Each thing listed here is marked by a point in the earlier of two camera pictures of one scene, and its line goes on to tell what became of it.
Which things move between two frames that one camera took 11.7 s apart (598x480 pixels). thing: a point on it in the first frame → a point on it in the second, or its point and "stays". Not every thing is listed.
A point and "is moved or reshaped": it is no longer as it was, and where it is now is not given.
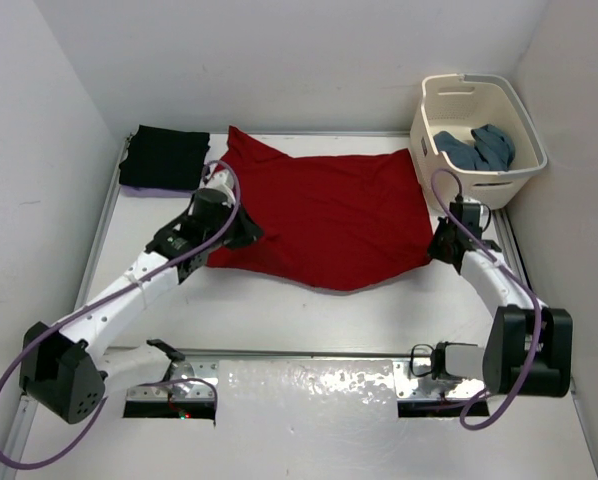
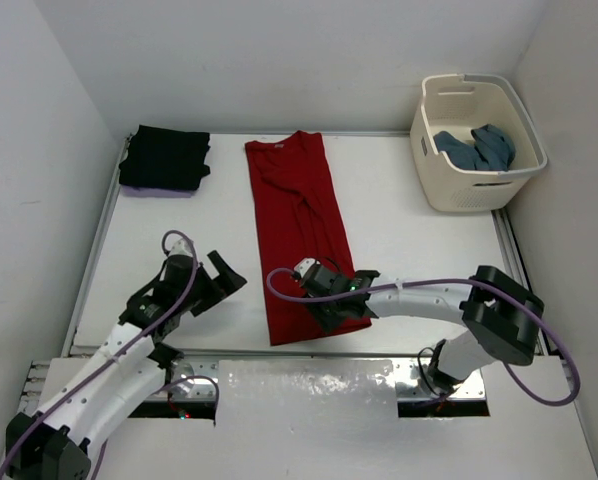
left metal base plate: [187, 380] stays
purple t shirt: [132, 192] stays
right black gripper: [433, 249] → [327, 321]
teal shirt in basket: [490, 150] stays
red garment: [340, 222] is moved or reshaped
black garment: [161, 159] stays
